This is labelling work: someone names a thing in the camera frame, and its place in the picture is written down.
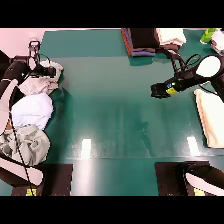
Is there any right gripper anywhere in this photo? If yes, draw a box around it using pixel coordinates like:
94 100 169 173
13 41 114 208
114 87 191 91
150 79 180 100

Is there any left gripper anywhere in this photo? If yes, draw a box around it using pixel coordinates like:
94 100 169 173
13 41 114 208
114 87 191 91
33 65 58 80

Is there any pale grey-green garment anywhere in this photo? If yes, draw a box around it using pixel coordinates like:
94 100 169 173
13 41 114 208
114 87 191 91
0 124 52 168

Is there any beige garment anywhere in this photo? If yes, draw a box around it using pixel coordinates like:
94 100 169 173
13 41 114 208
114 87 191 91
18 60 65 97

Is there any pale lavender garment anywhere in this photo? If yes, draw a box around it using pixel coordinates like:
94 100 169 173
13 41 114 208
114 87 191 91
10 92 55 131

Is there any purple garment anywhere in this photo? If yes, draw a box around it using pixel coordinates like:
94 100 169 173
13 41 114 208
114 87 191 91
131 47 158 58

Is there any white folded garment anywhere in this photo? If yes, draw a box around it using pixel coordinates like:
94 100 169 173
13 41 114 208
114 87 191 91
154 28 188 52

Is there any black garment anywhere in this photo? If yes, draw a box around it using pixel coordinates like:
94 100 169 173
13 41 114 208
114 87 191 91
129 28 160 50

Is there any cream garment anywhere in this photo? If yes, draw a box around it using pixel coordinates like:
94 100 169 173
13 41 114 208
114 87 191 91
193 88 224 150

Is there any orange garment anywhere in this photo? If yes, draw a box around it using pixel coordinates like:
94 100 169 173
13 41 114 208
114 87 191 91
121 28 133 57

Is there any bright green garment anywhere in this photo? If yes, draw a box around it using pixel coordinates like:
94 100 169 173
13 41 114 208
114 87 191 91
199 28 218 45

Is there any black cable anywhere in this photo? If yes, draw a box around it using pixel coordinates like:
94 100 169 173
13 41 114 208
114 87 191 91
6 99 34 187
184 53 203 72

